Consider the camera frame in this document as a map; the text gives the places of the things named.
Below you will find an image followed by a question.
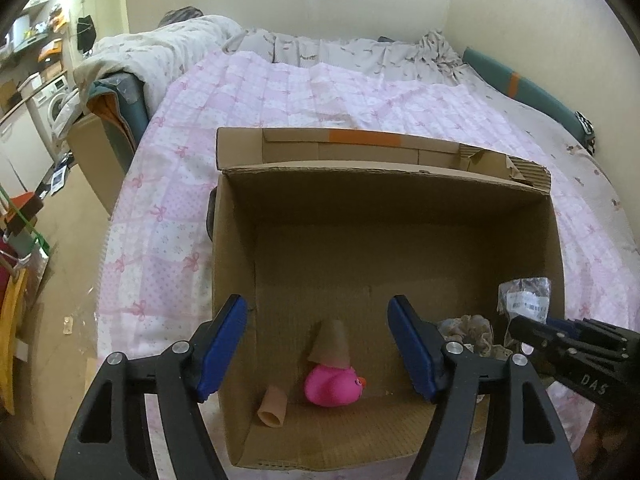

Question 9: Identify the black and white checkered item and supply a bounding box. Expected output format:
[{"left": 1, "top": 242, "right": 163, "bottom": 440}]
[{"left": 574, "top": 111, "right": 599, "bottom": 152}]

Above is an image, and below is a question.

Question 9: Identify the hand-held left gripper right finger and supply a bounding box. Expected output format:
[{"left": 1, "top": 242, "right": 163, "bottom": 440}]
[{"left": 387, "top": 294, "right": 576, "bottom": 480}]

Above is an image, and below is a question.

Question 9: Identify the orange box on shelf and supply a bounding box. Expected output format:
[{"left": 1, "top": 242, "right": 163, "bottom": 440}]
[{"left": 36, "top": 37, "right": 64, "bottom": 64}]

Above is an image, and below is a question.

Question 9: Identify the teal folded bedding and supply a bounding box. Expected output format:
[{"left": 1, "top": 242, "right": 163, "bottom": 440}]
[{"left": 86, "top": 72, "right": 150, "bottom": 147}]

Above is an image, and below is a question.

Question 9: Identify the pink rubber duck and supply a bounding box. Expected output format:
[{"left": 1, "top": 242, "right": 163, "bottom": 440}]
[{"left": 304, "top": 361, "right": 369, "bottom": 408}]

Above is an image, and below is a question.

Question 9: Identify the clear plastic packet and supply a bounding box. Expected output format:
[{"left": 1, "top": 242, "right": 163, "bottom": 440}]
[{"left": 498, "top": 277, "right": 552, "bottom": 322}]

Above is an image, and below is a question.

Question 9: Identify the dark grey cloth bundle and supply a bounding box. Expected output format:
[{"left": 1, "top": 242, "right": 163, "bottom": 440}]
[{"left": 159, "top": 6, "right": 204, "bottom": 27}]

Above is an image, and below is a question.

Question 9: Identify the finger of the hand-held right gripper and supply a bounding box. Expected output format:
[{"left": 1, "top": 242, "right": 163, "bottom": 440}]
[
  {"left": 545, "top": 314, "right": 628, "bottom": 343},
  {"left": 506, "top": 315, "right": 583, "bottom": 361}
]

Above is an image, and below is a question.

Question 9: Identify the brown cardboard box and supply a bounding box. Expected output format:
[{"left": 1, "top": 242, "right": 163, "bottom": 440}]
[{"left": 211, "top": 161, "right": 567, "bottom": 472}]

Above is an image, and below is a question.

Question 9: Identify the white crumpled duvet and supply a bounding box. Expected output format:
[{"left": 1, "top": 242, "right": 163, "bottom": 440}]
[{"left": 74, "top": 14, "right": 243, "bottom": 128}]

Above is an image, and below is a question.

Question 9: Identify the teal cushion with orange band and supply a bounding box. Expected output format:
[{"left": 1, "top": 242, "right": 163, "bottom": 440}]
[{"left": 461, "top": 46, "right": 591, "bottom": 137}]

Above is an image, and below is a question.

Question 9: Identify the small beige cup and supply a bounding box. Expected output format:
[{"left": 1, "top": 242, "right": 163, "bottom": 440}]
[{"left": 257, "top": 385, "right": 289, "bottom": 429}]

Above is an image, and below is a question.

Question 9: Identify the orange stool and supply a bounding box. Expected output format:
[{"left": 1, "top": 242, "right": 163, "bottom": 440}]
[{"left": 1, "top": 192, "right": 45, "bottom": 237}]

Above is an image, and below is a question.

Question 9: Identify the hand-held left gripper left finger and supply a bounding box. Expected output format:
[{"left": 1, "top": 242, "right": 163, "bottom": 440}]
[{"left": 54, "top": 294, "right": 249, "bottom": 480}]

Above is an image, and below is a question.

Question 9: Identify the brown cone-shaped cap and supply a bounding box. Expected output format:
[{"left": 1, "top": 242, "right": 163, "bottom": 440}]
[{"left": 307, "top": 318, "right": 352, "bottom": 367}]

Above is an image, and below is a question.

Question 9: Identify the black hanging garment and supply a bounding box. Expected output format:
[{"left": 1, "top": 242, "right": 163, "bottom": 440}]
[{"left": 76, "top": 15, "right": 97, "bottom": 52}]

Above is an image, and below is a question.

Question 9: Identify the white washing machine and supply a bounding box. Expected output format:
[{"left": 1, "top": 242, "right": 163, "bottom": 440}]
[{"left": 31, "top": 72, "right": 77, "bottom": 152}]

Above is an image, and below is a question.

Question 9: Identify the green mop handle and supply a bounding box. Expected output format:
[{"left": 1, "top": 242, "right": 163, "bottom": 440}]
[{"left": 0, "top": 184, "right": 52, "bottom": 257}]

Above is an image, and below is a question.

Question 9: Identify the cardboard box beside bed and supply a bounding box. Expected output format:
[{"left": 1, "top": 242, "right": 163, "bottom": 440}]
[{"left": 66, "top": 114, "right": 137, "bottom": 217}]

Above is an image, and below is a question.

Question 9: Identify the pink bow-print blanket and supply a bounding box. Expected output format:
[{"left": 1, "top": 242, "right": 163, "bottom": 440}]
[{"left": 94, "top": 51, "right": 640, "bottom": 480}]

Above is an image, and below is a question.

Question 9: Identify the dark striped cloth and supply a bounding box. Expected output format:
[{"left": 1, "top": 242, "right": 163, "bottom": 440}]
[{"left": 206, "top": 189, "right": 219, "bottom": 242}]

